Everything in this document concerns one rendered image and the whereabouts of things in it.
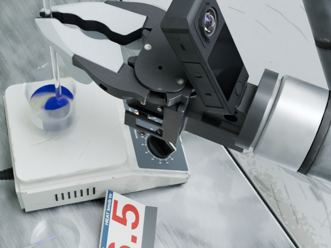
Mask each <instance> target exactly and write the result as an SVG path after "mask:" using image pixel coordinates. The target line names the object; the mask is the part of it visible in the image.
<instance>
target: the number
mask: <svg viewBox="0 0 331 248"><path fill-rule="evenodd" d="M140 216H141V205H139V204H136V203H134V202H132V201H129V200H127V199H125V198H122V197H120V196H118V195H115V194H113V200H112V208H111V215H110V223H109V231H108V239H107V247H106V248H137V245H138V236H139V226H140Z"/></svg>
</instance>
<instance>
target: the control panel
mask: <svg viewBox="0 0 331 248"><path fill-rule="evenodd" d="M123 104H124V108H125V111H126V110H129V111H131V112H134V113H138V111H137V110H135V109H132V108H130V107H128V105H127V104H126V99H123ZM148 118H149V119H151V120H154V121H156V122H159V123H161V124H162V123H163V120H160V119H158V118H155V117H150V116H149V117H148ZM136 124H137V125H140V126H142V127H145V128H147V129H150V130H152V131H156V130H157V129H158V128H159V127H157V126H154V125H151V124H149V123H146V122H144V121H141V120H139V119H137V123H136ZM129 129H130V133H131V138H132V143H133V147H134V152H135V156H136V160H137V164H138V166H139V168H145V169H161V170H176V171H188V166H187V163H186V159H185V156H184V152H183V148H182V145H181V141H180V138H179V139H178V141H177V143H176V145H175V144H174V145H175V146H176V151H175V152H173V153H172V154H171V155H169V156H168V157H166V158H158V157H156V156H155V155H153V154H152V153H151V151H150V150H149V148H148V145H147V139H148V137H149V136H150V134H148V133H144V134H142V133H140V131H139V130H138V129H135V128H133V127H130V126H129Z"/></svg>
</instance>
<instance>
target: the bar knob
mask: <svg viewBox="0 0 331 248"><path fill-rule="evenodd" d="M155 132H157V133H160V134H163V130H162V129H161V128H158V129H157V130H156V131H155ZM147 145H148V148H149V150H150V151H151V153H152V154H153V155H155V156H156V157H158V158H166V157H168V156H169V155H171V154H172V153H173V152H175V151H176V146H175V145H174V144H173V143H170V142H168V141H165V140H163V139H160V138H158V137H155V136H153V135H150V136H149V137H148V139H147Z"/></svg>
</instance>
